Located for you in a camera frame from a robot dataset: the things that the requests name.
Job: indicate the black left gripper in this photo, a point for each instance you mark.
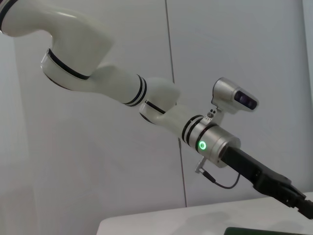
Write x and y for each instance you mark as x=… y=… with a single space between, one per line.
x=252 y=169

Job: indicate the green glasses case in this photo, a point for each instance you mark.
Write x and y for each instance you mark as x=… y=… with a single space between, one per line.
x=269 y=232

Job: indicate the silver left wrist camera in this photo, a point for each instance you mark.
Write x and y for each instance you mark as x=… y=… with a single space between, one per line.
x=227 y=95

